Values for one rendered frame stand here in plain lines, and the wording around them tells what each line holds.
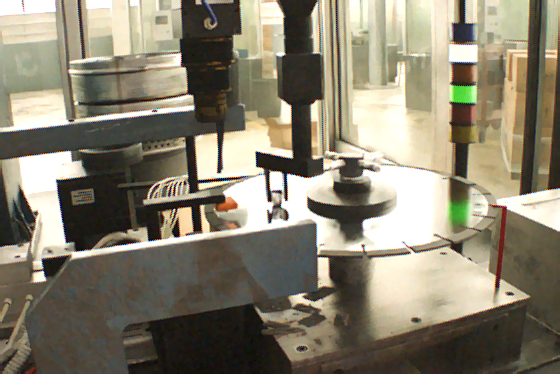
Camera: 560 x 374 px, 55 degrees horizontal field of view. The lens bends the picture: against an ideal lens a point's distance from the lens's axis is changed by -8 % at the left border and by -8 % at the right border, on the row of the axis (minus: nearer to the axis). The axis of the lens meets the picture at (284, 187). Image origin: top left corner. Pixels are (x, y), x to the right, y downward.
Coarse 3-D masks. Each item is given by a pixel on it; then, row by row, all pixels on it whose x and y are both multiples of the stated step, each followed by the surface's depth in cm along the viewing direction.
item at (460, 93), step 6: (450, 84) 87; (456, 84) 86; (462, 84) 86; (468, 84) 86; (474, 84) 86; (450, 90) 87; (456, 90) 86; (462, 90) 86; (468, 90) 85; (474, 90) 86; (450, 96) 88; (456, 96) 86; (462, 96) 86; (468, 96) 86; (474, 96) 86; (450, 102) 88; (456, 102) 87; (462, 102) 86; (468, 102) 86; (474, 102) 86
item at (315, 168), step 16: (304, 112) 60; (304, 128) 61; (304, 144) 61; (256, 160) 67; (272, 160) 65; (288, 160) 63; (304, 160) 61; (320, 160) 62; (304, 176) 61; (288, 192) 66
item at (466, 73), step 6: (450, 66) 87; (456, 66) 85; (462, 66) 85; (468, 66) 84; (474, 66) 85; (450, 72) 87; (456, 72) 85; (462, 72) 85; (468, 72) 85; (474, 72) 85; (450, 78) 87; (456, 78) 86; (462, 78) 85; (468, 78) 85; (474, 78) 85
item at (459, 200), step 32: (224, 192) 73; (256, 192) 73; (416, 192) 70; (448, 192) 70; (224, 224) 62; (256, 224) 62; (320, 224) 61; (352, 224) 60; (384, 224) 60; (416, 224) 59; (448, 224) 59
